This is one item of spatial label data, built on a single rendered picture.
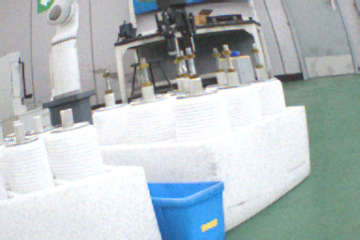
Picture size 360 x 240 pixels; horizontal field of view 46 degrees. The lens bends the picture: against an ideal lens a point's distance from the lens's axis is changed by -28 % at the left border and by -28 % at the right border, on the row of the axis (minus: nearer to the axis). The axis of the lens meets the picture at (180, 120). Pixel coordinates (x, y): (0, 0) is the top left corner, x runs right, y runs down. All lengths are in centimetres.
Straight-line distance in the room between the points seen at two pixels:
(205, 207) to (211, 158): 11
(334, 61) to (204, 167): 540
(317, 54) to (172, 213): 551
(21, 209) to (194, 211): 33
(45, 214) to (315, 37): 576
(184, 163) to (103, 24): 595
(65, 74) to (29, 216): 87
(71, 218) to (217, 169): 34
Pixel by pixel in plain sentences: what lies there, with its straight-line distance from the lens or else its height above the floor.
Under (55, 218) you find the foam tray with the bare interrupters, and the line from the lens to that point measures 69.
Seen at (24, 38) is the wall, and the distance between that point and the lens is 765.
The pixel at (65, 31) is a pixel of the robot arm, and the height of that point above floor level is 51.
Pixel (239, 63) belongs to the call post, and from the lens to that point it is 142.
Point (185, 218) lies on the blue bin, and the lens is 83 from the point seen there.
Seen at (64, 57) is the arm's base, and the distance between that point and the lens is 149.
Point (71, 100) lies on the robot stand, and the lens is 144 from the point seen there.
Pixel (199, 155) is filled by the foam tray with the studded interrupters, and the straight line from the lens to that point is 95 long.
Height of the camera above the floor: 30
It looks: 5 degrees down
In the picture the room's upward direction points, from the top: 10 degrees counter-clockwise
